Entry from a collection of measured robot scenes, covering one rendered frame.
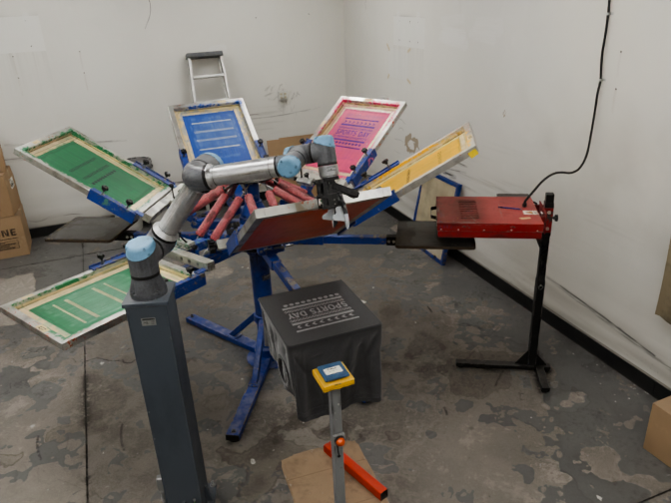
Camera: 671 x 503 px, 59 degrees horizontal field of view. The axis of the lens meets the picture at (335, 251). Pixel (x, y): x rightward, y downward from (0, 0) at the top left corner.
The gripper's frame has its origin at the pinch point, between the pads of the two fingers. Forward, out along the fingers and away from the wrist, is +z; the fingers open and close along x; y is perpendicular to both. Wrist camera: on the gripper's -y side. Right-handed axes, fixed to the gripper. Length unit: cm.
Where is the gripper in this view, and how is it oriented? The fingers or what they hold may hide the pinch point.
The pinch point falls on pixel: (342, 229)
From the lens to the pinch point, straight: 224.8
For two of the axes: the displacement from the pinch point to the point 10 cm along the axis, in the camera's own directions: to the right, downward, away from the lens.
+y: -9.3, 1.9, -3.2
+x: 3.4, 0.8, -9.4
